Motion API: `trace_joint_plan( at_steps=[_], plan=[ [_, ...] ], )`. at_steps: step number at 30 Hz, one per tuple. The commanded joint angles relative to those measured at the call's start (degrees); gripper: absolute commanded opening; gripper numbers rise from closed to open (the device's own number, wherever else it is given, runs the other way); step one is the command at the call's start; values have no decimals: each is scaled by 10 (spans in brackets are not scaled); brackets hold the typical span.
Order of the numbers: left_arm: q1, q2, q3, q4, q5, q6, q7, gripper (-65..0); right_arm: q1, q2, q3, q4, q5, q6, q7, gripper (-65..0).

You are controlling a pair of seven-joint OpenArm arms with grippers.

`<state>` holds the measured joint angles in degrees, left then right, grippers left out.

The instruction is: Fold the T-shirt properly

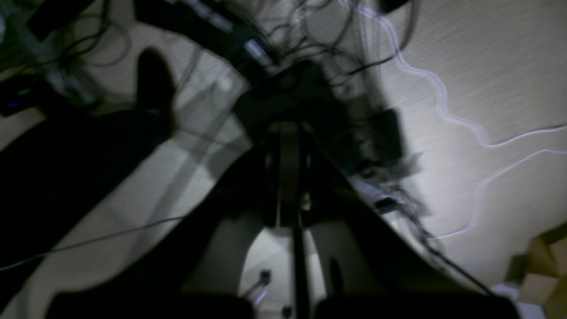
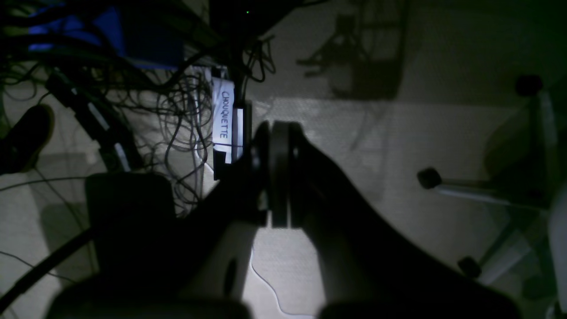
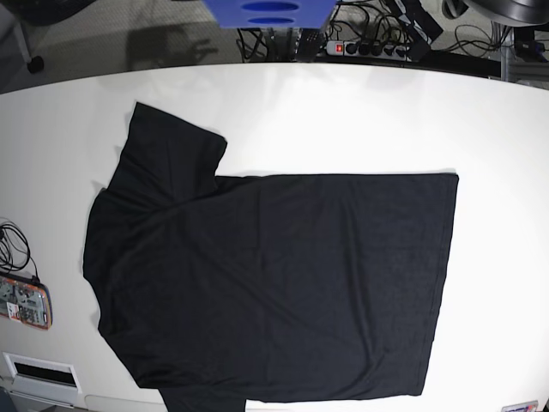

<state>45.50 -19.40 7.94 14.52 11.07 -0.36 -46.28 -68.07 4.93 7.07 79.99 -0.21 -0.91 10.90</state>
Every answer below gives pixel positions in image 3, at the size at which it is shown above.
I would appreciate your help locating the black T-shirt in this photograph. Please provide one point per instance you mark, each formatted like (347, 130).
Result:
(217, 290)

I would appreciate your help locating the white power strip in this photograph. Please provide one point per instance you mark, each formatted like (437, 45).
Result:
(354, 49)

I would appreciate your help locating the orange-edged circuit board case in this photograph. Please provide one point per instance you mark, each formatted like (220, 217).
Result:
(26, 300)

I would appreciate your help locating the black chair caster wheel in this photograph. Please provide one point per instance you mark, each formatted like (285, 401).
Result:
(35, 65)

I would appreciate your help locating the sticker label at table edge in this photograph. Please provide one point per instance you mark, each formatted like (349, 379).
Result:
(531, 406)

